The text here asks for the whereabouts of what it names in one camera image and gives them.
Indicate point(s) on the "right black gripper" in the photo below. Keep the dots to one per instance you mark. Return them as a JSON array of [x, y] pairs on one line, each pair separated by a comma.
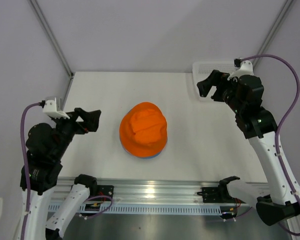
[[218, 79]]

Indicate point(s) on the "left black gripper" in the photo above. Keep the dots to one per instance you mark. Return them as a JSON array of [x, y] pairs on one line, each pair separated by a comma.
[[90, 120]]

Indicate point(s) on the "orange bucket hat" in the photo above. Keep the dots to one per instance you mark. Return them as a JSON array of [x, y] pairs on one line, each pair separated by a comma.
[[145, 121]]

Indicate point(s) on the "blue bucket hat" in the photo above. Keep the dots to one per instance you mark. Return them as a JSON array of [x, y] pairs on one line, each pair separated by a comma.
[[132, 146]]

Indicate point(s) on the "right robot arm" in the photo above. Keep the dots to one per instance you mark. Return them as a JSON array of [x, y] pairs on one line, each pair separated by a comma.
[[243, 94]]

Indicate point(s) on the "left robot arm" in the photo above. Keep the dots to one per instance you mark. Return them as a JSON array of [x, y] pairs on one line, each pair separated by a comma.
[[42, 152]]

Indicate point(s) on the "white plastic basket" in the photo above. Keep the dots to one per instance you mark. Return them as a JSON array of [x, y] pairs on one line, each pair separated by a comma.
[[202, 69]]

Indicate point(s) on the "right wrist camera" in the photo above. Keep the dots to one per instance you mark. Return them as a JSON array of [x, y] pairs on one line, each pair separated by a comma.
[[242, 68]]

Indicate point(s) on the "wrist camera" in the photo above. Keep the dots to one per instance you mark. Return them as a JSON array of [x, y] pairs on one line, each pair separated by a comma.
[[242, 68], [53, 108]]

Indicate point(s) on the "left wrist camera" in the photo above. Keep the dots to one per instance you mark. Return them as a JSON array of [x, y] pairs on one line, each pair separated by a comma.
[[53, 108]]

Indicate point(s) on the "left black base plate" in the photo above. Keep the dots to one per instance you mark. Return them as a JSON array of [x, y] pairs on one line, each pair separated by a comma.
[[103, 193]]

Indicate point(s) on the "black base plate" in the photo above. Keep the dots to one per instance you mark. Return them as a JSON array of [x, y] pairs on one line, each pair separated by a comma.
[[103, 193], [217, 195]]

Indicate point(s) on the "aluminium mounting rail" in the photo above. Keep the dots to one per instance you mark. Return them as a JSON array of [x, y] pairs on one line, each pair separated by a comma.
[[156, 192]]

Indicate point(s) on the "white slotted cable duct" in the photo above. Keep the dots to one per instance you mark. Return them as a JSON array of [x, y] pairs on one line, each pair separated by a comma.
[[118, 208]]

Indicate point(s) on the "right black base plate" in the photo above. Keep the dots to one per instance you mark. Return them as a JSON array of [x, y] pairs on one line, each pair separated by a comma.
[[217, 195]]

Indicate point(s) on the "left aluminium corner post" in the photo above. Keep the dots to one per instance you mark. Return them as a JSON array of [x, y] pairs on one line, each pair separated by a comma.
[[38, 12]]

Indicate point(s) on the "aluminium corner post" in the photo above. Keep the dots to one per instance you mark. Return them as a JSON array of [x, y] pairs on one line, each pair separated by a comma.
[[38, 12], [276, 26]]

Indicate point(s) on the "right aluminium corner post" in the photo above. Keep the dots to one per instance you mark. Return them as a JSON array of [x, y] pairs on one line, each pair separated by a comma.
[[276, 26]]

